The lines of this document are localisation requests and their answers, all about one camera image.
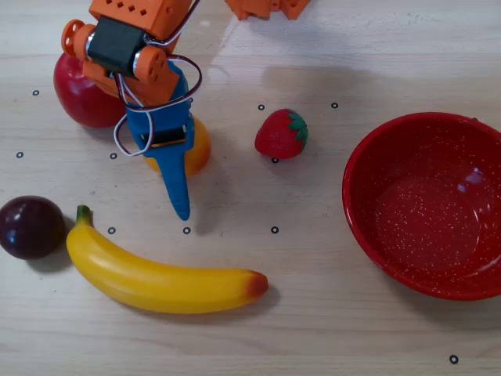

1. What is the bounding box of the red apple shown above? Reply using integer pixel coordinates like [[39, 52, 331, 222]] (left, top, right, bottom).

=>
[[53, 52, 128, 129]]

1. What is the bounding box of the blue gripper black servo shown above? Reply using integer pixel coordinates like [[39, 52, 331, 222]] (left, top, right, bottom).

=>
[[125, 62, 196, 221]]

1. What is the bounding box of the white red servo cable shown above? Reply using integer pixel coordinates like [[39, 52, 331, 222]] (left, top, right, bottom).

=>
[[113, 0, 204, 157]]

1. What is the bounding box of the red speckled bowl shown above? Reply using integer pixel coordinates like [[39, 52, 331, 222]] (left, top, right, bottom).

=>
[[341, 112, 501, 302]]

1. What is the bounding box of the orange peach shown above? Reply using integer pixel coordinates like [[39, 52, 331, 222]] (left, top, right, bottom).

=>
[[142, 115, 212, 177]]

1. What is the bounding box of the red strawberry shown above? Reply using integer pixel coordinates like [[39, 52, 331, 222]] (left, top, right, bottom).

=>
[[254, 108, 309, 161]]

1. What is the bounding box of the yellow banana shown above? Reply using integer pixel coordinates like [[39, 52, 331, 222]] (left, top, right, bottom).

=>
[[65, 204, 270, 315]]

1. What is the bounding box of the dark purple plum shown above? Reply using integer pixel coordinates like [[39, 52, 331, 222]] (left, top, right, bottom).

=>
[[0, 195, 67, 261]]

